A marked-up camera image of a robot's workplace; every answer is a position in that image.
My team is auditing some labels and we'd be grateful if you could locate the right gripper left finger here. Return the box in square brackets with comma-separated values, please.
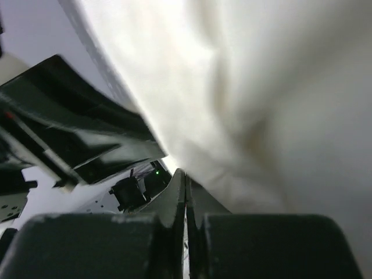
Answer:
[140, 169, 185, 278]

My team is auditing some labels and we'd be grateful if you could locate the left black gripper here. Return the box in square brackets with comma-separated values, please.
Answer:
[1, 54, 164, 187]

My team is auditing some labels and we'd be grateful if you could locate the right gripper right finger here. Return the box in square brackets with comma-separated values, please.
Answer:
[185, 176, 231, 279]

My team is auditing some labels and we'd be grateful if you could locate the white t shirt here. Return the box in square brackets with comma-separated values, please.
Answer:
[60, 1, 371, 215]

